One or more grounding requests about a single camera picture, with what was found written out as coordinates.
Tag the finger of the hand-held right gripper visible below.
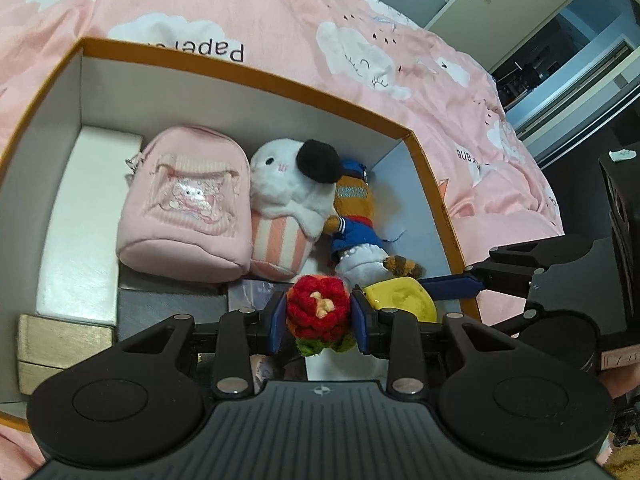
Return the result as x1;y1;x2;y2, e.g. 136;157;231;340
487;233;596;268
420;264;536;302

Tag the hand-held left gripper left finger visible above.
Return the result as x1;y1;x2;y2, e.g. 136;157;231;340
112;291;290;401

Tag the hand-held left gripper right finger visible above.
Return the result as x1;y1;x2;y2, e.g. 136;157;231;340
350;285;521;401

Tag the red crochet flower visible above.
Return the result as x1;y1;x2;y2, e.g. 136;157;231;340
285;274;357;358

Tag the yellow plastic object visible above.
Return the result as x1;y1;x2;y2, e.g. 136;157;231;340
362;276;438;323

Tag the orange cardboard box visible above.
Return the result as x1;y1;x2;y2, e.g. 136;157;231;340
0;36;483;433

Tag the dark grey box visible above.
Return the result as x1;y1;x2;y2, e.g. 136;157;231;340
116;280;231;351

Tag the orange plush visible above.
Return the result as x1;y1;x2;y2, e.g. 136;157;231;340
322;157;426;286

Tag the white cupcake plush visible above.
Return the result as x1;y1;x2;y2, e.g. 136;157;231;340
247;137;343;281

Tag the pink plush pouch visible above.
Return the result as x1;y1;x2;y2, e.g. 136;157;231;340
116;126;253;281

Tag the white box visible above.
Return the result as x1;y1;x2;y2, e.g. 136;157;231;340
35;125;146;326

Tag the small gold box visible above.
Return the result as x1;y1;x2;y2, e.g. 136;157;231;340
17;312;118;401

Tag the black cabinet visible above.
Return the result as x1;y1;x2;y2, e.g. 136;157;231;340
597;142;640;361

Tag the white door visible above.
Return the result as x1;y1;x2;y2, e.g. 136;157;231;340
425;0;613;68

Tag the pink printed blanket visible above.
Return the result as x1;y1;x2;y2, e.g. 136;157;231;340
0;0;566;480

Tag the grey sliding door frame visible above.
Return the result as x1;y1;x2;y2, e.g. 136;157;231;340
500;35;640;171

